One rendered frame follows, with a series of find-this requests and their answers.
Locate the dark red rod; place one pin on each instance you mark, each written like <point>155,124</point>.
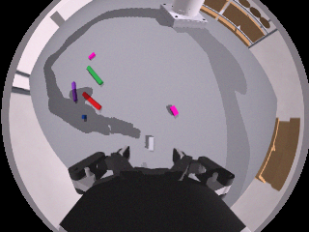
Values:
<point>92,101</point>

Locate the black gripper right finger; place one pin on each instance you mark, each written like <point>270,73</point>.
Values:
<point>216,177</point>

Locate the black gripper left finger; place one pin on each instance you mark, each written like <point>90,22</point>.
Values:
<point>85,173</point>

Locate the green rod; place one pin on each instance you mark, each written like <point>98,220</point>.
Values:
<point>94,75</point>

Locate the purple rod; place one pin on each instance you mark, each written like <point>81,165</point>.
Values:
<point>74,94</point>

